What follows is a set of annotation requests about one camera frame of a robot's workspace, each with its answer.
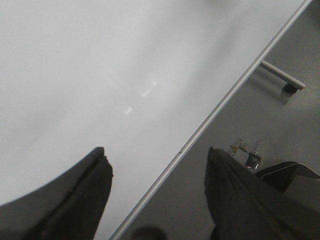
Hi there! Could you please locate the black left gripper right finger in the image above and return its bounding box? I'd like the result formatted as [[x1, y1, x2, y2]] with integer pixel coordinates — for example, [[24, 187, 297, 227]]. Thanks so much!
[[204, 148, 320, 240]]

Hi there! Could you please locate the black caster wheel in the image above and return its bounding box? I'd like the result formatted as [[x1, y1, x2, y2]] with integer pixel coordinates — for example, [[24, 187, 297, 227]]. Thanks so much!
[[281, 83, 298, 95]]

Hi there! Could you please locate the white whiteboard with grey frame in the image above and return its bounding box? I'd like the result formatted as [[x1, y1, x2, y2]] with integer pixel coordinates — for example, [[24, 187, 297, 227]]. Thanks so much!
[[0, 0, 309, 240]]

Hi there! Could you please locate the crumpled foil debris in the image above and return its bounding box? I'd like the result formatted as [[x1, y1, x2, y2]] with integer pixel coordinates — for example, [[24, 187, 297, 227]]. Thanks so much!
[[228, 137, 263, 174]]

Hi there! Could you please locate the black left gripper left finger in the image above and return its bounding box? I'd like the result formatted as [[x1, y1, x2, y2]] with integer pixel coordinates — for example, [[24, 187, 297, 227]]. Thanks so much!
[[0, 147, 113, 240]]

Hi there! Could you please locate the black flat floor object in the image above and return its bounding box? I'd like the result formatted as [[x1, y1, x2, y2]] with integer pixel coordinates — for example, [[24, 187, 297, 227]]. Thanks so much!
[[254, 161, 320, 193]]

